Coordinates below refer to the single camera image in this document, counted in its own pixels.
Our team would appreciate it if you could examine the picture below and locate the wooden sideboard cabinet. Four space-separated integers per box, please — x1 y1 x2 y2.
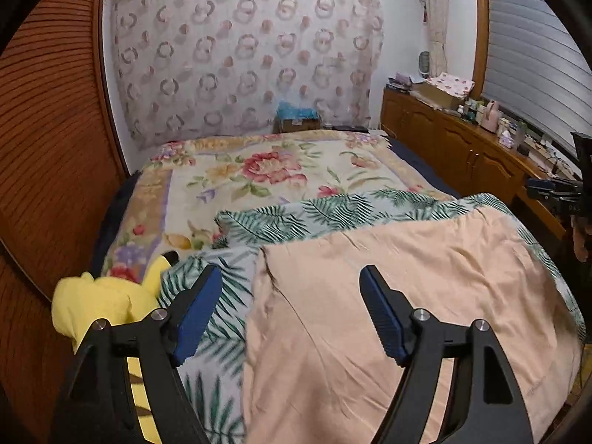
380 87 583 241

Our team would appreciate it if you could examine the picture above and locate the grey window blind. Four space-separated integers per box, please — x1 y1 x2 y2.
481 0 592 153

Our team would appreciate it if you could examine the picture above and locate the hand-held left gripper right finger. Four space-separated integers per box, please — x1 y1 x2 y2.
359 265 525 444

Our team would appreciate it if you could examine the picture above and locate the black cable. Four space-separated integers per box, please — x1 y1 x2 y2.
539 152 572 179

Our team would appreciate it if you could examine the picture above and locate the yellow plush toy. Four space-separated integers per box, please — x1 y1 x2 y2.
51 250 186 435

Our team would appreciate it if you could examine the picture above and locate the wooden window frame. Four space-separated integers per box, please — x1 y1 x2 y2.
472 0 492 88

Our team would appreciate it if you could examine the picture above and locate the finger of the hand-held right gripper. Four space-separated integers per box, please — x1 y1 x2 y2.
525 177 575 216

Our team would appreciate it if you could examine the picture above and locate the low cardboard box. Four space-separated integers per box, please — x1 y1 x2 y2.
276 117 322 134

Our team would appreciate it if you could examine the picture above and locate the leaf print blanket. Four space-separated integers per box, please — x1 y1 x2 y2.
157 192 586 444

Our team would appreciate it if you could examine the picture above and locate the tied beige curtain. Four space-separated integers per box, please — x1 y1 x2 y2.
418 0 451 79

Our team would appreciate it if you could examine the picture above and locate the person's right hand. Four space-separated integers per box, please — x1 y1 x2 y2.
572 221 592 262

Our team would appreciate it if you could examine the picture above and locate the open cardboard box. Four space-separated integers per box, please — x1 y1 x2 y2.
411 82 465 109

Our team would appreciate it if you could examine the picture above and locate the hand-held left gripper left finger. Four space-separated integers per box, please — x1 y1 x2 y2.
51 263 223 444

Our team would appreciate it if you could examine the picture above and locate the wooden louvered wardrobe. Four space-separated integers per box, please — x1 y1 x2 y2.
0 0 139 444

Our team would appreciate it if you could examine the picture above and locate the circle print wall cloth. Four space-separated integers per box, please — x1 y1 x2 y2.
106 0 384 151

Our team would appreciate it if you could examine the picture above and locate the peach printed t-shirt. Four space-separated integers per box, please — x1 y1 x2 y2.
241 203 581 444

